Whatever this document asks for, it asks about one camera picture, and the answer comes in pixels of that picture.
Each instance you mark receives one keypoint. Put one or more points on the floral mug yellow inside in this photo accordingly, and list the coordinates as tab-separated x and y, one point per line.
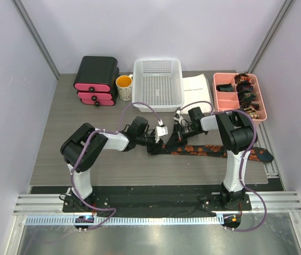
124	85

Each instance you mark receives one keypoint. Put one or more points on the left aluminium frame post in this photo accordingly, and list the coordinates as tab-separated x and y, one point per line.
22	12

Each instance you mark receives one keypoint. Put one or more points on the slotted cable duct rail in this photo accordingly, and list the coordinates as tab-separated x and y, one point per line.
86	220

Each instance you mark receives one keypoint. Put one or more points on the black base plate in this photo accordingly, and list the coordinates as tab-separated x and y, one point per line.
158	198

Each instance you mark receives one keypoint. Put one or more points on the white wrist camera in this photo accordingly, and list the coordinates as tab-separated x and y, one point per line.
178	117
160	131

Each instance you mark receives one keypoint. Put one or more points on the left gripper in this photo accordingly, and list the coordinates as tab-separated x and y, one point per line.
155	149

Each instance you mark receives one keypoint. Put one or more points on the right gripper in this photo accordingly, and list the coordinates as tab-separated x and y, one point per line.
177	138

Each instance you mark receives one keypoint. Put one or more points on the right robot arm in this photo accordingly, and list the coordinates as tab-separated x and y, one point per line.
238	134

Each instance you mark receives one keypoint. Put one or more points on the blue red rolled tie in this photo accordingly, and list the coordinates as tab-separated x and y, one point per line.
244	87

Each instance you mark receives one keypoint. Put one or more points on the white perforated plastic basket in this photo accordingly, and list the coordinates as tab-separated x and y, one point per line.
157	83

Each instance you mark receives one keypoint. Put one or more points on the green dark rolled tie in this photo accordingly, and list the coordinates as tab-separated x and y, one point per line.
247	97

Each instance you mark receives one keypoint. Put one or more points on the aluminium corner frame post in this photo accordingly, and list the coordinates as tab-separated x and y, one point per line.
272	31

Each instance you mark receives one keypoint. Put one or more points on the red patterned rolled tie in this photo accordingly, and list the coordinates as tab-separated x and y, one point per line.
243	77

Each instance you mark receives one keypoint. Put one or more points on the black orange floral tie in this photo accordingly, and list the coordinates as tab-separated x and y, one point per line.
256	153

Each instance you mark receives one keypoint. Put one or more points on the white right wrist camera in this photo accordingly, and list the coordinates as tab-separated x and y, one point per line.
178	117

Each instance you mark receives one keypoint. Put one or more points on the white paper booklet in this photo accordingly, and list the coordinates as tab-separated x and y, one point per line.
196	89

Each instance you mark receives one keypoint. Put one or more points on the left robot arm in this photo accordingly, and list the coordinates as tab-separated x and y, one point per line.
83	147

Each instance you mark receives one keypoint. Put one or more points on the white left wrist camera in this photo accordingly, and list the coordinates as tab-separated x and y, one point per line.
160	131

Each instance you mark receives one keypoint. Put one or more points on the black pink drawer box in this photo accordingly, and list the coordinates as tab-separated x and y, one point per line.
95	81

